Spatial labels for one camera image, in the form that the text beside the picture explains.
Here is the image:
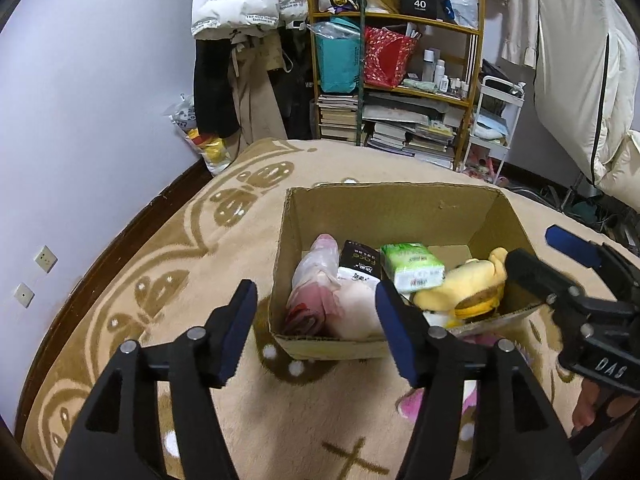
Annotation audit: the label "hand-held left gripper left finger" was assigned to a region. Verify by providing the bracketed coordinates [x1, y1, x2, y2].
[52, 279, 259, 480]

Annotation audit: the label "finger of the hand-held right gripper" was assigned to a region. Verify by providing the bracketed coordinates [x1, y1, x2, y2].
[545, 225, 640, 306]
[505, 248, 583, 309]

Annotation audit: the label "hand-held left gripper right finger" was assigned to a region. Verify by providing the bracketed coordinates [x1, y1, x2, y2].
[375, 279, 583, 480]

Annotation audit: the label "green tissue pack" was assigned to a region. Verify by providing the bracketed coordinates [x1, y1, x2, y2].
[380, 242, 447, 294]

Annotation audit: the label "yellow dog plush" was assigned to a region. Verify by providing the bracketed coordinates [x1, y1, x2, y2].
[412, 246, 511, 328]

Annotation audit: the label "black tissue pack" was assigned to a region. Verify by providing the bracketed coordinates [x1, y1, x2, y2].
[337, 240, 383, 286]

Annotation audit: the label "magenta pink plush toy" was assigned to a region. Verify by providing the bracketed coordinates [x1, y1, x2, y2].
[397, 335, 501, 431]

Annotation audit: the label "pink item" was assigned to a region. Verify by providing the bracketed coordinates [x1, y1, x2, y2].
[285, 232, 343, 336]

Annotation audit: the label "cardboard box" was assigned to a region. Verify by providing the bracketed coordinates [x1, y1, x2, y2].
[268, 182, 548, 361]

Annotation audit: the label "person's right hand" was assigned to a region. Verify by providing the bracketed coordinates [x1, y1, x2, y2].
[572, 382, 640, 434]

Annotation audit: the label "white trolley cart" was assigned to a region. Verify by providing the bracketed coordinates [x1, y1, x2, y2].
[460, 76, 526, 181]

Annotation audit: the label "white garment cover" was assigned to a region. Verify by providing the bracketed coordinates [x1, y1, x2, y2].
[532, 0, 640, 196]

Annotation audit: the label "plastic bag of yellow toys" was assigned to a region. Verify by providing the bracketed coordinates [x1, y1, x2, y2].
[170, 94, 233, 176]

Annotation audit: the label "wooden shelf rack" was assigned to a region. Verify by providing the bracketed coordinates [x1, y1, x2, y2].
[305, 0, 487, 171]

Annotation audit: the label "group of white bottles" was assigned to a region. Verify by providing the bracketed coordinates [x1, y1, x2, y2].
[422, 49, 471, 96]

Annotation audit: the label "stack of books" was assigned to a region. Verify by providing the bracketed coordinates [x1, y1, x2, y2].
[316, 92, 466, 170]

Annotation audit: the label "beige hanging trousers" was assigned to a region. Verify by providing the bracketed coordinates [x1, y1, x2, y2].
[227, 30, 288, 156]

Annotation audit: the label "black hanging garment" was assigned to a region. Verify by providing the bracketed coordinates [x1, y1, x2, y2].
[194, 37, 240, 138]

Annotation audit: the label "pale floral curtain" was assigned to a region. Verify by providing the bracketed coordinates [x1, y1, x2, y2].
[400, 0, 541, 68]

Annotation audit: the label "black hanging coat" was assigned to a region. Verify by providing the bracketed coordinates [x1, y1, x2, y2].
[272, 25, 316, 141]

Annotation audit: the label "red patterned bag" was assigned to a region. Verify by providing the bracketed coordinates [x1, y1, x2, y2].
[363, 26, 420, 88]

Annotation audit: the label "teal shopping bag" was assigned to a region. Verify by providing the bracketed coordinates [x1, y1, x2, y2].
[315, 20, 362, 95]

